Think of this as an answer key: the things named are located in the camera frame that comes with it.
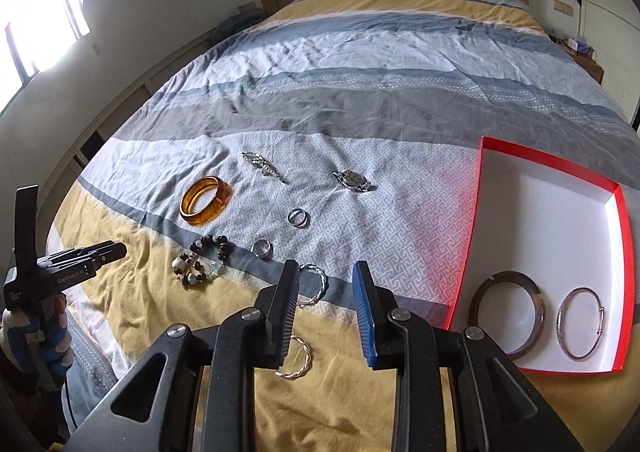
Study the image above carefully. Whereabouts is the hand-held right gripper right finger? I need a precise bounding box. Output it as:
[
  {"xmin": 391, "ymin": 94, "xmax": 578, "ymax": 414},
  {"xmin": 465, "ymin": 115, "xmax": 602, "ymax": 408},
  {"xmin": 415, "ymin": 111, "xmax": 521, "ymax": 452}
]
[{"xmin": 351, "ymin": 260, "xmax": 586, "ymax": 452}]

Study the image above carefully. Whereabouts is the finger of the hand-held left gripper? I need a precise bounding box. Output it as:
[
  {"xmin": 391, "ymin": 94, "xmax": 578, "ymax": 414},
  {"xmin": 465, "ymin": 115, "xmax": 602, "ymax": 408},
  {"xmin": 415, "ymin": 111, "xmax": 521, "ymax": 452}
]
[
  {"xmin": 40, "ymin": 240, "xmax": 117, "ymax": 260},
  {"xmin": 92, "ymin": 243, "xmax": 127, "ymax": 267}
]

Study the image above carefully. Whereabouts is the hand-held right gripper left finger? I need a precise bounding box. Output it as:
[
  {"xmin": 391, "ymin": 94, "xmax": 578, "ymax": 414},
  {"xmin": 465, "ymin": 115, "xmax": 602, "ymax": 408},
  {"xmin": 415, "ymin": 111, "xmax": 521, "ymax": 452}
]
[{"xmin": 62, "ymin": 259, "xmax": 303, "ymax": 452}]

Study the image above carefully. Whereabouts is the twisted silver bangle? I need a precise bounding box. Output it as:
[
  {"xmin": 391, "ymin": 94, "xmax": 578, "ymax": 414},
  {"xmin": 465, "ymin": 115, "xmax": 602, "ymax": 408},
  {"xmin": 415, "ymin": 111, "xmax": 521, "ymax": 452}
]
[
  {"xmin": 274, "ymin": 334, "xmax": 312, "ymax": 379},
  {"xmin": 297, "ymin": 263, "xmax": 329, "ymax": 308}
]

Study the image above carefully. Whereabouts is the mixed stone bead bracelet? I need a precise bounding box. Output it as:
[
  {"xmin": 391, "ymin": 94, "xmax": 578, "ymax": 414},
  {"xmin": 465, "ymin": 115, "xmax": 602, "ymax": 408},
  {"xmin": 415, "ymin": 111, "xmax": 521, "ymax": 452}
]
[{"xmin": 171, "ymin": 254, "xmax": 223, "ymax": 292}]

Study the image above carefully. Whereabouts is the dark bead bracelet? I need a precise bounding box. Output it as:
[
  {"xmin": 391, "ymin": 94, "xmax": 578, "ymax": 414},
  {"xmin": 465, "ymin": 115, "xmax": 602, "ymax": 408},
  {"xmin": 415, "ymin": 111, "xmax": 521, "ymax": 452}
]
[{"xmin": 190, "ymin": 234, "xmax": 236, "ymax": 265}]

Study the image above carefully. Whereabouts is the amber bangle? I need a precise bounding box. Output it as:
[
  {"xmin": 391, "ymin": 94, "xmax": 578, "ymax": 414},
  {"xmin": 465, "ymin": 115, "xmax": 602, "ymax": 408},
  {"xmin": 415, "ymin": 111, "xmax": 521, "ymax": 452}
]
[{"xmin": 180, "ymin": 175, "xmax": 233, "ymax": 225}]

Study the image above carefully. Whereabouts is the red and white box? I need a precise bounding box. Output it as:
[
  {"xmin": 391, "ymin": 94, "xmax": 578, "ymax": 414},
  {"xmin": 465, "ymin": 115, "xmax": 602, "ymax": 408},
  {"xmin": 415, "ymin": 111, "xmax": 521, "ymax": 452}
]
[{"xmin": 445, "ymin": 136, "xmax": 635, "ymax": 374}]

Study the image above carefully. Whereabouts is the person's left hand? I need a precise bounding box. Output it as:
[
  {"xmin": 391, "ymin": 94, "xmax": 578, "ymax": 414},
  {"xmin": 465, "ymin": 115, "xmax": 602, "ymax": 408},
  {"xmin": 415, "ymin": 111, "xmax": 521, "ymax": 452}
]
[{"xmin": 0, "ymin": 293, "xmax": 72, "ymax": 378}]

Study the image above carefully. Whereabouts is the silver wristwatch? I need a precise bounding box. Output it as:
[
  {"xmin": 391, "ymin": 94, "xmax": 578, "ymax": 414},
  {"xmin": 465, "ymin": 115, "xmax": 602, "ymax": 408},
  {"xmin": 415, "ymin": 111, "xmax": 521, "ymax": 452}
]
[{"xmin": 332, "ymin": 168, "xmax": 379, "ymax": 194}]

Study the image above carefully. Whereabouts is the dark grey bangle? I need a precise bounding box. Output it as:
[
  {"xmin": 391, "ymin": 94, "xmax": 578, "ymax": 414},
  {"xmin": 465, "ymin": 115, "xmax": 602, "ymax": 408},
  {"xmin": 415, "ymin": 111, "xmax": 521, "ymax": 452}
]
[{"xmin": 468, "ymin": 270, "xmax": 546, "ymax": 360}]

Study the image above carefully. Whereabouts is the low wooden shelf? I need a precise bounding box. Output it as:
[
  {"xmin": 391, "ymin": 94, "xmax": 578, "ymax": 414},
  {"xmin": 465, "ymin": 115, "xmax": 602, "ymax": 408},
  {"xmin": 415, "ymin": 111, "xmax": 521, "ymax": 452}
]
[{"xmin": 70, "ymin": 27, "xmax": 217, "ymax": 173}]

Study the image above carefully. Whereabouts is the thin silver bangle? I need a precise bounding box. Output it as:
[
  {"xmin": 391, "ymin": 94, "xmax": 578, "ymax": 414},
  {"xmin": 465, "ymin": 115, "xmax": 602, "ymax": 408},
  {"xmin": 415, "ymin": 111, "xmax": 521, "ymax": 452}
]
[{"xmin": 557, "ymin": 287, "xmax": 610, "ymax": 360}]

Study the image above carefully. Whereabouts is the striped bedcover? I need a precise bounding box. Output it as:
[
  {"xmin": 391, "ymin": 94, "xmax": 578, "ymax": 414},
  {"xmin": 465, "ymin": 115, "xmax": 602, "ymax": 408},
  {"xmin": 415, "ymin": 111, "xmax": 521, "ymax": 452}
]
[{"xmin": 47, "ymin": 0, "xmax": 640, "ymax": 452}]

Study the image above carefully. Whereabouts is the window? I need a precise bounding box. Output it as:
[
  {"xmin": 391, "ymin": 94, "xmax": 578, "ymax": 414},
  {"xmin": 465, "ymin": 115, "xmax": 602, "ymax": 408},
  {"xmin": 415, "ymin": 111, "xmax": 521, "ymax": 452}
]
[{"xmin": 0, "ymin": 0, "xmax": 93, "ymax": 98}]

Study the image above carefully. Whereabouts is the blue cloth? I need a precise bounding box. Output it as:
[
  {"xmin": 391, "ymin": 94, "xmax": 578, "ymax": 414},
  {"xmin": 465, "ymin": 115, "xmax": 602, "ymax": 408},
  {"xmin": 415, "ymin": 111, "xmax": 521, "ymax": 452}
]
[{"xmin": 210, "ymin": 12, "xmax": 266, "ymax": 46}]

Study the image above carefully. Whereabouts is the wooden nightstand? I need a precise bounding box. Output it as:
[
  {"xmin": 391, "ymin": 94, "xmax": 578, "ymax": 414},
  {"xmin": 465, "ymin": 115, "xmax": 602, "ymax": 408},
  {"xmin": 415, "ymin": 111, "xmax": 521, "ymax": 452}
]
[{"xmin": 550, "ymin": 32, "xmax": 604, "ymax": 84}]

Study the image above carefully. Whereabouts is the white wardrobe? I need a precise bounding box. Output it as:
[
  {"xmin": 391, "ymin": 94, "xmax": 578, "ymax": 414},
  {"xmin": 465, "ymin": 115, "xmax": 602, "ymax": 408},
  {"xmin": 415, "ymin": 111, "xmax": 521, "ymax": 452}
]
[{"xmin": 572, "ymin": 0, "xmax": 640, "ymax": 129}]

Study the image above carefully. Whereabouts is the silver chain bracelet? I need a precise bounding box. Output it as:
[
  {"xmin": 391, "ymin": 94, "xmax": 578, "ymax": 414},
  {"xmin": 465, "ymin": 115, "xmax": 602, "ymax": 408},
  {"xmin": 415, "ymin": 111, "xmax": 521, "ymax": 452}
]
[{"xmin": 241, "ymin": 151, "xmax": 288, "ymax": 184}]

